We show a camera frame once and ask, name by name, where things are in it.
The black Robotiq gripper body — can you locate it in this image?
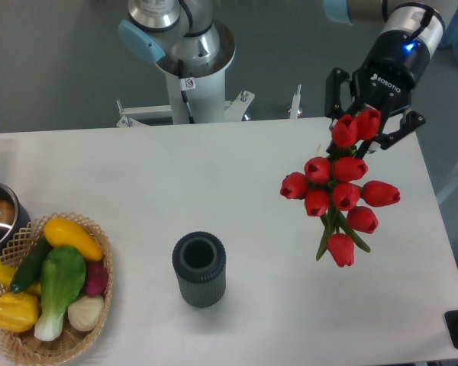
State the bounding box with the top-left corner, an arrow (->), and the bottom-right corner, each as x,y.
351,30 -> 430,117

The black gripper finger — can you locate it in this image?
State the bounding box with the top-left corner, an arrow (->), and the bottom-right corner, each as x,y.
355,109 -> 426,159
324,68 -> 357,153

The red tulip bouquet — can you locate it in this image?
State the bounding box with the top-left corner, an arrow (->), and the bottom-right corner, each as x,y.
280,110 -> 401,268

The silver robot arm with gripper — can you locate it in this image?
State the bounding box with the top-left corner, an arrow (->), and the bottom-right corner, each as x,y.
323,0 -> 458,53

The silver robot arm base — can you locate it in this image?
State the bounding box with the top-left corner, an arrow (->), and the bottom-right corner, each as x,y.
118,1 -> 236,104

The dark grey ribbed vase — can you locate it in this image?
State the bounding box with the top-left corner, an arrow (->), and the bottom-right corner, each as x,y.
172,231 -> 227,308

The purple red radish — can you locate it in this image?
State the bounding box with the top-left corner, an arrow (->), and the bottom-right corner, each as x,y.
83,262 -> 108,297

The yellow squash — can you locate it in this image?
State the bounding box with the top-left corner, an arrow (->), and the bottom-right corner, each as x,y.
43,217 -> 104,262

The green bok choy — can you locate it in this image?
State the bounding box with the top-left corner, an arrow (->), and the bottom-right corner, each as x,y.
34,246 -> 86,342

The white garlic bulb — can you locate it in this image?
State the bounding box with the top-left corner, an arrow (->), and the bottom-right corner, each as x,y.
67,296 -> 104,332

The dark green cucumber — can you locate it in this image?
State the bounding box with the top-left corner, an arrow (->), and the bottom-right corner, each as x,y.
9,236 -> 53,294

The yellow banana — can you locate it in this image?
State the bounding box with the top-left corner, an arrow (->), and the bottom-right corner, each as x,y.
0,261 -> 41,297

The yellow bell pepper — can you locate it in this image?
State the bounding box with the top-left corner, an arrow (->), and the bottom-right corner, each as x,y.
0,292 -> 39,332

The woven wicker basket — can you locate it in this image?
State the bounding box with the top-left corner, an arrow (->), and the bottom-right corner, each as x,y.
0,213 -> 114,365

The white metal mounting frame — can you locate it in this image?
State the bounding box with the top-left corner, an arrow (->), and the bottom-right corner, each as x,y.
115,84 -> 304,128

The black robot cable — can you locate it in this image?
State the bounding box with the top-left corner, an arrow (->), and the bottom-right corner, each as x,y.
176,59 -> 195,124

